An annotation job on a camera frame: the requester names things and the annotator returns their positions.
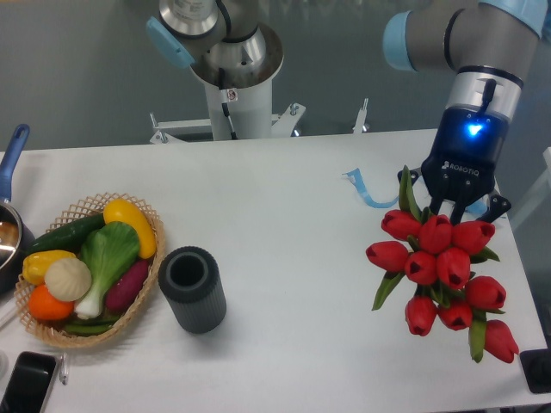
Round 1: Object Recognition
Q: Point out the purple sweet potato toy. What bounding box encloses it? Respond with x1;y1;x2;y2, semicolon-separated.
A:
105;260;148;314

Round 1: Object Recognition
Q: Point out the green pea pods toy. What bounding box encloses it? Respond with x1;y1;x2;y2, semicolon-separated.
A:
62;316;120;336

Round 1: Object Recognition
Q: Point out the woven wicker basket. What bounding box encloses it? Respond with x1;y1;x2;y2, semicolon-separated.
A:
14;193;165;348

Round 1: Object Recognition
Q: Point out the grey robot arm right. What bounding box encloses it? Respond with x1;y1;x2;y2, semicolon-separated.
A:
382;1;548;224

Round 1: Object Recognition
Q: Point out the green cucumber toy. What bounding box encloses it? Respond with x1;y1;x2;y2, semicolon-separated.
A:
27;214;105;255

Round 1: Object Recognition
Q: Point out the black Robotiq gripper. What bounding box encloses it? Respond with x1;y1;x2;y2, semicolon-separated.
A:
397;108;511;223

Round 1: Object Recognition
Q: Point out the dark grey ribbed vase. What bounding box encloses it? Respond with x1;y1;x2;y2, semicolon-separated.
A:
158;246;227;334

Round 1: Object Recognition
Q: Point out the black smartphone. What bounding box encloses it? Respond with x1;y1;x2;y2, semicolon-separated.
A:
1;351;58;413

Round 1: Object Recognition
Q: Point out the yellow bell pepper toy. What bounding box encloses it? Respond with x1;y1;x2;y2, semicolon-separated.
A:
22;250;77;286

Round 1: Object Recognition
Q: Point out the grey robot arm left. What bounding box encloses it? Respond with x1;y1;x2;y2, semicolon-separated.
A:
146;1;523;223

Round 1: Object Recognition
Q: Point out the orange fruit toy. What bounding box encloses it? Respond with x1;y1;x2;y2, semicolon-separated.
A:
28;285;74;321

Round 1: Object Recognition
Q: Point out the black device table corner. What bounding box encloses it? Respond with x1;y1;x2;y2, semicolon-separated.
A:
520;348;551;394

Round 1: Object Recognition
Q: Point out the blue handled saucepan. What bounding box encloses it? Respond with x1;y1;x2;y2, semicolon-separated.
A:
1;124;34;293

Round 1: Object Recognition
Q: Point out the green bok choy toy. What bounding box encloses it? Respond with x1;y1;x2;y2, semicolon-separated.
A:
75;221;139;319

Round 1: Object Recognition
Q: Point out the blue tape strip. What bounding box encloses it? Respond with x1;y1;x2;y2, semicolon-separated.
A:
344;168;487;215

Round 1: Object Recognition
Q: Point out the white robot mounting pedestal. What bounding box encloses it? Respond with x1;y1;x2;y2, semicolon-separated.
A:
148;77;370;145

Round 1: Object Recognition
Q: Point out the red tulip bouquet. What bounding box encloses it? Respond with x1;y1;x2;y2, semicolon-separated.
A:
366;185;520;363

